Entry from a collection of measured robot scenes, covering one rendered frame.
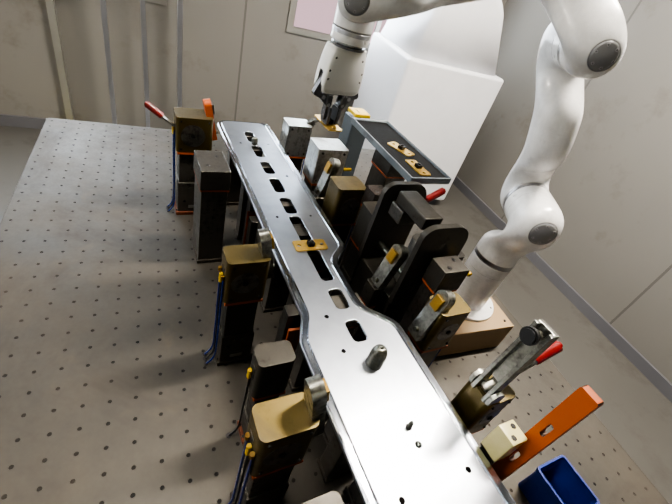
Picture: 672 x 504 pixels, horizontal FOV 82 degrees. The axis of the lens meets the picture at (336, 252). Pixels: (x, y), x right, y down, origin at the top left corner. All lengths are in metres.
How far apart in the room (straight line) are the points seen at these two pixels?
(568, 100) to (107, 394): 1.18
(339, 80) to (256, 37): 2.47
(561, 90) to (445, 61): 2.06
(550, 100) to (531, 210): 0.25
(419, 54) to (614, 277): 1.99
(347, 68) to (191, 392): 0.81
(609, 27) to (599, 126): 2.45
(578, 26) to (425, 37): 2.06
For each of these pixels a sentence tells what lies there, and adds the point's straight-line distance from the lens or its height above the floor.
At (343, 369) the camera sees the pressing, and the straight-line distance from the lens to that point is 0.72.
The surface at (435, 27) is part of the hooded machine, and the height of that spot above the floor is 1.33.
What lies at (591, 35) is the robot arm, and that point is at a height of 1.56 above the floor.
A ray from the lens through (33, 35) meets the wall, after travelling 3.43.
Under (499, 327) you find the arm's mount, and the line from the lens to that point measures 1.31.
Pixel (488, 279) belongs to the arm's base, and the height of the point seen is 0.95.
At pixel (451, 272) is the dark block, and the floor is 1.12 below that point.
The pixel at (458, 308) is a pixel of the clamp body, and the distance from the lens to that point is 0.84.
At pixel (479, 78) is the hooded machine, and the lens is 3.18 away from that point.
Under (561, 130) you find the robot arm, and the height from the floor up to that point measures 1.39.
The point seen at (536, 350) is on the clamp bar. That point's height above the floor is 1.18.
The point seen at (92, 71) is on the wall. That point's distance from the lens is 3.43.
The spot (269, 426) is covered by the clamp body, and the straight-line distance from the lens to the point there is 0.59.
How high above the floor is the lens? 1.57
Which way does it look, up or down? 37 degrees down
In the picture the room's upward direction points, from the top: 19 degrees clockwise
